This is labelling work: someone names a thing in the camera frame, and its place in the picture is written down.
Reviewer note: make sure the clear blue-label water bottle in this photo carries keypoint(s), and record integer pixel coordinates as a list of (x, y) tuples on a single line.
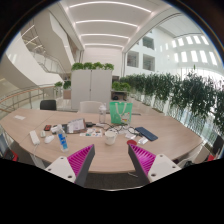
[(62, 139)]

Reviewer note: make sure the red and black phone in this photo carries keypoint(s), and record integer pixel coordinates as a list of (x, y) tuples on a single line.
[(47, 127)]

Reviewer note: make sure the ceiling light strips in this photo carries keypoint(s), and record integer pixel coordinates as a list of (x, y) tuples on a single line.
[(106, 22)]

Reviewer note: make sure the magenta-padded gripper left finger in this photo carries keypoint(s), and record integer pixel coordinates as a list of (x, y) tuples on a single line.
[(63, 166)]

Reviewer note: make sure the white power strip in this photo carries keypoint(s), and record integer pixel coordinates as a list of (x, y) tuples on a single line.
[(34, 137)]

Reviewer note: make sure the clear shaker bottle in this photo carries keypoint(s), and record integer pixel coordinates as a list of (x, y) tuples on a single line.
[(102, 115)]

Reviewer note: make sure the low planter with plants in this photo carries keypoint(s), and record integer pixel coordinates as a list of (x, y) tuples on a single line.
[(120, 87)]

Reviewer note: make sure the black power adapter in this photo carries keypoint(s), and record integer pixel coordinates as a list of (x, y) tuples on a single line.
[(89, 124)]

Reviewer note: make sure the colourful sticker sheet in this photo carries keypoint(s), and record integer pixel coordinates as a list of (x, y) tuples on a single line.
[(91, 133)]

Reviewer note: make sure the white cabinet with plants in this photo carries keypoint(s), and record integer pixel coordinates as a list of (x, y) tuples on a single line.
[(91, 88)]

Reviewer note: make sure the dark blue keyboard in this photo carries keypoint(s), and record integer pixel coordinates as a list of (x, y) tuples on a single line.
[(146, 133)]

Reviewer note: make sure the glass railing with wooden handrail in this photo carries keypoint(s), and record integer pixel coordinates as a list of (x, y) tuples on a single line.
[(20, 96)]

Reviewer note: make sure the white power adapter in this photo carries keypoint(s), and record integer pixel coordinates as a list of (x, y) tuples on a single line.
[(100, 125)]

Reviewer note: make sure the white paper packet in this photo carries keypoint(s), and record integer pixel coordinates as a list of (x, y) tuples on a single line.
[(142, 140)]

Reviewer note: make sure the white cup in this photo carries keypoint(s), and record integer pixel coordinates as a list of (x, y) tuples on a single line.
[(110, 137)]

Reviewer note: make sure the green tote bag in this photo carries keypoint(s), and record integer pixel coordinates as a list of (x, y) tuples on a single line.
[(116, 113)]

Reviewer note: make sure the black and red chair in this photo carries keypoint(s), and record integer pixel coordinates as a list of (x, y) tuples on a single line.
[(215, 148)]

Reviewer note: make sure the white paper note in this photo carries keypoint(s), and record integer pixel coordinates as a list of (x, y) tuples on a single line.
[(20, 117)]

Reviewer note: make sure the small potted plants group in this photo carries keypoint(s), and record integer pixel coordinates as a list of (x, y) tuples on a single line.
[(63, 86)]

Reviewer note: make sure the silver foil packet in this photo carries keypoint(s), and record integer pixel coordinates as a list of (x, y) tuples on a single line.
[(54, 129)]

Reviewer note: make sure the row of green hedge plants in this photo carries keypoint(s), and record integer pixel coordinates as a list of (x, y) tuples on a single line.
[(173, 88)]

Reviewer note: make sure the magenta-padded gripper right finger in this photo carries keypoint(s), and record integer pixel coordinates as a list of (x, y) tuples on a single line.
[(160, 166)]

